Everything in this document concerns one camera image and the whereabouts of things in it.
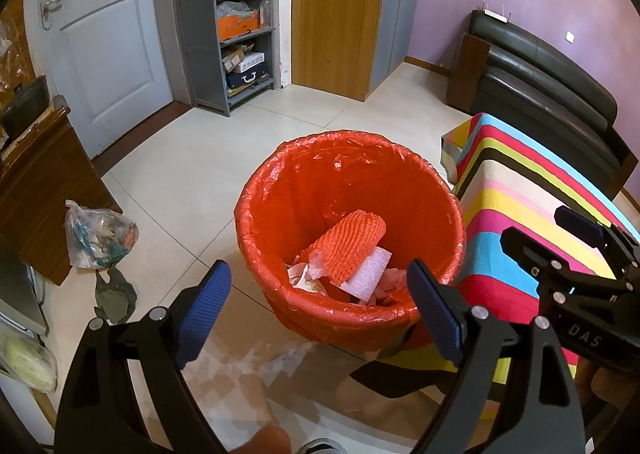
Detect person's right hand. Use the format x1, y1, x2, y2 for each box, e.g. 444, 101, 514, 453
580, 365, 638, 410

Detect crumpled white tissue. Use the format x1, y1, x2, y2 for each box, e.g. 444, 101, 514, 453
286, 254, 408, 307

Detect wooden wardrobe with grey doors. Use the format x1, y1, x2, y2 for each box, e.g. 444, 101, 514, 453
291, 0, 427, 102

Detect grey metal appliance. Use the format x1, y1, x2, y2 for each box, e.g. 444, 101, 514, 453
0, 244, 51, 335

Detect bin with red plastic liner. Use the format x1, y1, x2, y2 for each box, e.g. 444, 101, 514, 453
235, 131, 467, 352

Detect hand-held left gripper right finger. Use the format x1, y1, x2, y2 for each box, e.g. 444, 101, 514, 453
407, 259, 587, 454

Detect small orange foam net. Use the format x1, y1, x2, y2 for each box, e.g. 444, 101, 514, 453
305, 209, 387, 287

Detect orange cardboard box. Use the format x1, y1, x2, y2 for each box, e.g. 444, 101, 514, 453
217, 9, 261, 41

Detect pile of cardboard boxes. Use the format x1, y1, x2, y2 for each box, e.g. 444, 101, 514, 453
221, 44, 266, 74

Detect white foam piece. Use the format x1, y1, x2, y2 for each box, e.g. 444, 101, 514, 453
342, 247, 393, 302

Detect white and black shoe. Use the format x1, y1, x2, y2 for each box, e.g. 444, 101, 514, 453
300, 438, 346, 454

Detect brown wooden cabinet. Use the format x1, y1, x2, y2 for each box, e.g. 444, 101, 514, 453
0, 94, 123, 287

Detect black carry case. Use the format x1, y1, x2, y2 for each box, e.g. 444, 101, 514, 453
226, 69, 275, 91

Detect clear plastic bag of waste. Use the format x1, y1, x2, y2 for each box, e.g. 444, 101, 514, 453
64, 199, 140, 269

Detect clear plastic wrapping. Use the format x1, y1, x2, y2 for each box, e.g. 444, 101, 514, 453
216, 1, 251, 18

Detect black rectangular box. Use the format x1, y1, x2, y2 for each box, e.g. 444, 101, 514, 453
0, 76, 51, 140

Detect grey bookshelf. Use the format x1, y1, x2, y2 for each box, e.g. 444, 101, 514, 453
172, 0, 277, 116

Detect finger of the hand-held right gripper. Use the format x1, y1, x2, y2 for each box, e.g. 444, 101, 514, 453
500, 227, 571, 305
554, 205, 640, 281

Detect white router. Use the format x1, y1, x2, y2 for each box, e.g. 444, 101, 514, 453
475, 0, 513, 24

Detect colourful striped blanket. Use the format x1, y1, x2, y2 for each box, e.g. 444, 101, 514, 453
385, 113, 640, 405

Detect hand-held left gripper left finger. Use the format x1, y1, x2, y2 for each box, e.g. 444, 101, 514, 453
54, 259, 232, 454

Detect dark green cloth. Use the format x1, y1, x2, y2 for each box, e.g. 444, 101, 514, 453
94, 267, 138, 326

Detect bag of cabbage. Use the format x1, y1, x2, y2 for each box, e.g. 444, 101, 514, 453
0, 331, 59, 394

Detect person's leg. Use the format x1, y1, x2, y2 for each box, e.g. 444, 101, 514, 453
225, 424, 293, 454

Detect grey panelled door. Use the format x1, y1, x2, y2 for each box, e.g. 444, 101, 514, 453
22, 0, 176, 160

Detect black leather sofa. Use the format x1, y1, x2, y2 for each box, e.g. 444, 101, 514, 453
446, 9, 638, 200

